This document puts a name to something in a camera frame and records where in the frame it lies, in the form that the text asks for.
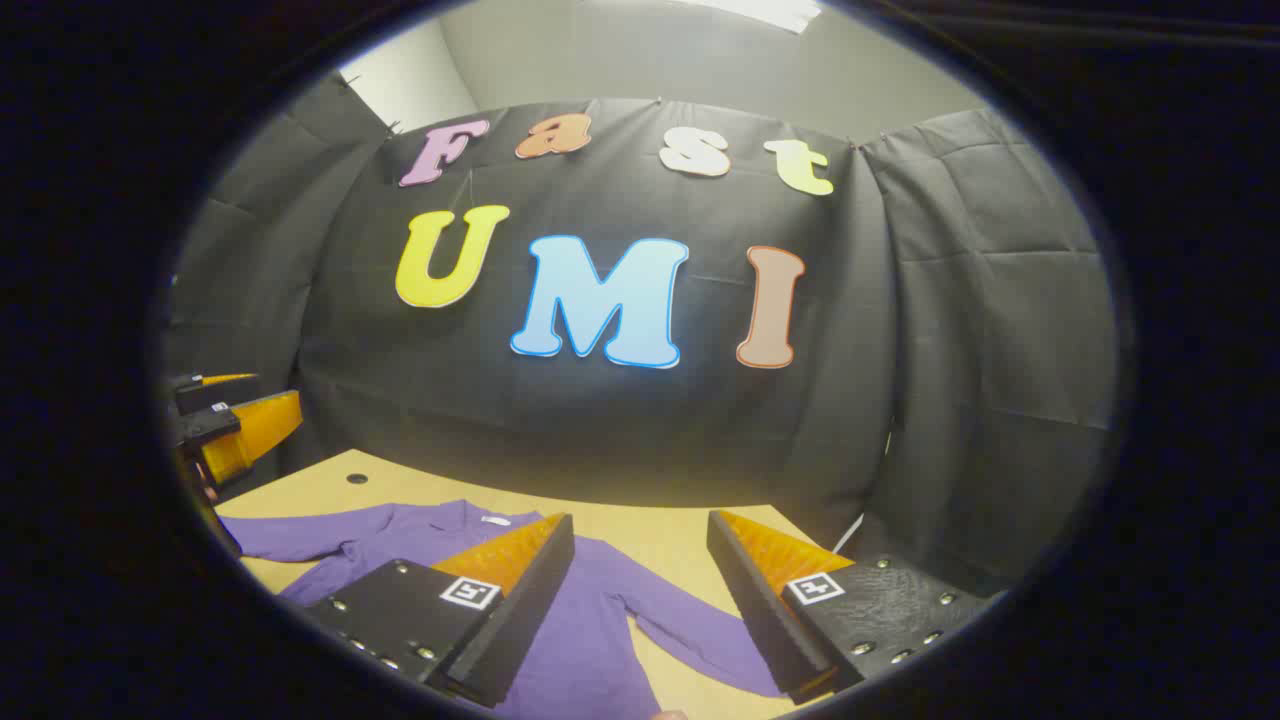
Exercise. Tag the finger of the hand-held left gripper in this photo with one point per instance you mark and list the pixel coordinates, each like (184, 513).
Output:
(250, 430)
(215, 390)

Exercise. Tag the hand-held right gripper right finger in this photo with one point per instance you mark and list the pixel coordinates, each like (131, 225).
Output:
(765, 610)

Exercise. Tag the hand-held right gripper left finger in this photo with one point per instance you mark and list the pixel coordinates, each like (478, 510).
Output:
(520, 620)

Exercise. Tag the black backdrop cloth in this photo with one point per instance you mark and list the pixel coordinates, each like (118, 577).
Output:
(650, 430)

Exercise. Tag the purple knit shirt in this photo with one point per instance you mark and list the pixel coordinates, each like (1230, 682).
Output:
(590, 640)

